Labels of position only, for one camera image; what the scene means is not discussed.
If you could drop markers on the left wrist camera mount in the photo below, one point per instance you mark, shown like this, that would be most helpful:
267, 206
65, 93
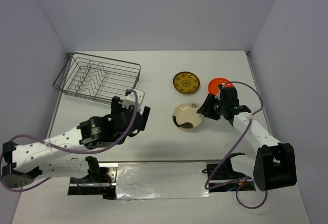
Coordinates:
134, 98

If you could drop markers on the silver foil sheet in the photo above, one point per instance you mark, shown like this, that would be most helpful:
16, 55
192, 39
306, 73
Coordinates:
167, 180

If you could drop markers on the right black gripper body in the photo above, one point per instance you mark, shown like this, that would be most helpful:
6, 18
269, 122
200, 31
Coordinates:
217, 110

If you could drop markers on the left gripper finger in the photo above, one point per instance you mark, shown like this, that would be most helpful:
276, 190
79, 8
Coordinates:
145, 116
116, 106

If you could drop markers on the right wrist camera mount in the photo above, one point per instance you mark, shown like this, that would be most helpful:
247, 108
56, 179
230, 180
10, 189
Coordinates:
223, 91

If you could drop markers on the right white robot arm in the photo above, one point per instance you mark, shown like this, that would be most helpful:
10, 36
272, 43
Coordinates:
274, 166

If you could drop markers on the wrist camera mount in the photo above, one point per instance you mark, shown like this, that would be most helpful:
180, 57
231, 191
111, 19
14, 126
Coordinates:
223, 91
134, 98

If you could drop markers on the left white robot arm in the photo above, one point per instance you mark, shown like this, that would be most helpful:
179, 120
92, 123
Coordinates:
71, 153

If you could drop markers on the metal wire dish rack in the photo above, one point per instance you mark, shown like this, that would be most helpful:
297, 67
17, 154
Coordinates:
96, 78

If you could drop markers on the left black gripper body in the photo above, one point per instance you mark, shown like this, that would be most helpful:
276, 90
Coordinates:
114, 115

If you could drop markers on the yellow plate brown rim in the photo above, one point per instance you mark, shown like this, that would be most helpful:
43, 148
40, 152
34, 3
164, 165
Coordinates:
186, 82

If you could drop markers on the black metal base rail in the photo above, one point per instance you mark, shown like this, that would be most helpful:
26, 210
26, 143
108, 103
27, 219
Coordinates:
104, 185

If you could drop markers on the orange plate front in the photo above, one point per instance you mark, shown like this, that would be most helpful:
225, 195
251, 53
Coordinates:
214, 83

